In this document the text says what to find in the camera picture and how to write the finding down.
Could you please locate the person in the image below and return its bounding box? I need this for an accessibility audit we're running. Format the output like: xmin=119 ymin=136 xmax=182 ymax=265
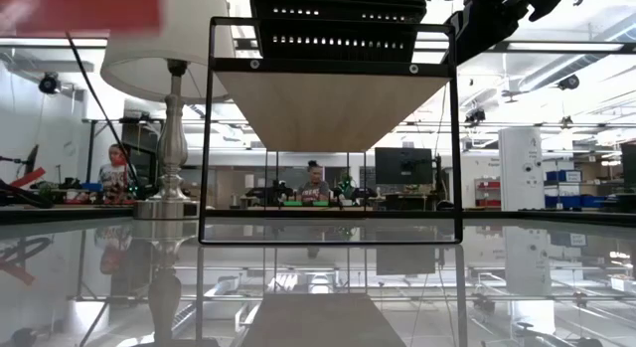
xmin=97 ymin=143 xmax=138 ymax=205
xmin=297 ymin=159 xmax=332 ymax=205

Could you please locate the black plastic basket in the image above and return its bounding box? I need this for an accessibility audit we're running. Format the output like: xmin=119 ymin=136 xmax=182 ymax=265
xmin=250 ymin=0 xmax=428 ymax=64

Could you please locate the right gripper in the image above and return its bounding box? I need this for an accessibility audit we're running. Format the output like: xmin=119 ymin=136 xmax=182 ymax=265
xmin=448 ymin=0 xmax=530 ymax=66

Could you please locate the red shelf unit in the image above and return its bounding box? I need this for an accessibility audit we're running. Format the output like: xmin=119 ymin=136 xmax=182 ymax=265
xmin=474 ymin=176 xmax=502 ymax=209

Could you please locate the red plastic basket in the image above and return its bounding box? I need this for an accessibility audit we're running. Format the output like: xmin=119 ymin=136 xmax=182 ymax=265
xmin=0 ymin=0 xmax=166 ymax=39

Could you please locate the white shade table lamp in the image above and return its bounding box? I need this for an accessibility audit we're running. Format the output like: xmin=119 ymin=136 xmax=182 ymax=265
xmin=100 ymin=0 xmax=238 ymax=221

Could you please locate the blue storage bin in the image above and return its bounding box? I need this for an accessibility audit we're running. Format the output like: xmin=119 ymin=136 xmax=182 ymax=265
xmin=545 ymin=169 xmax=583 ymax=184
xmin=545 ymin=194 xmax=620 ymax=210

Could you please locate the black metal table frame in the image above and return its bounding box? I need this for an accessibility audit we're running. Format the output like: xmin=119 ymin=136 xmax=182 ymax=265
xmin=0 ymin=205 xmax=636 ymax=228

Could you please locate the red tool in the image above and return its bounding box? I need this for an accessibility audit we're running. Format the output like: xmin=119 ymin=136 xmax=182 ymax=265
xmin=9 ymin=166 xmax=47 ymax=190

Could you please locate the white kiosk column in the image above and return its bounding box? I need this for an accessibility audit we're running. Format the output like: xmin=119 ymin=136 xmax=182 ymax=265
xmin=498 ymin=126 xmax=546 ymax=212

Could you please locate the wooden shelf with black frame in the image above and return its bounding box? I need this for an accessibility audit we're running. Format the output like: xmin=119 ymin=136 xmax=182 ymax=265
xmin=198 ymin=16 xmax=464 ymax=246

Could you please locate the black lamp cord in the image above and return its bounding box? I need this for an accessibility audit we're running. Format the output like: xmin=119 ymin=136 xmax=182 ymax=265
xmin=66 ymin=32 xmax=145 ymax=199

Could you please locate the black monitor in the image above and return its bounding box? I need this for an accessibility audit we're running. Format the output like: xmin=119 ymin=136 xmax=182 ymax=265
xmin=374 ymin=147 xmax=435 ymax=186

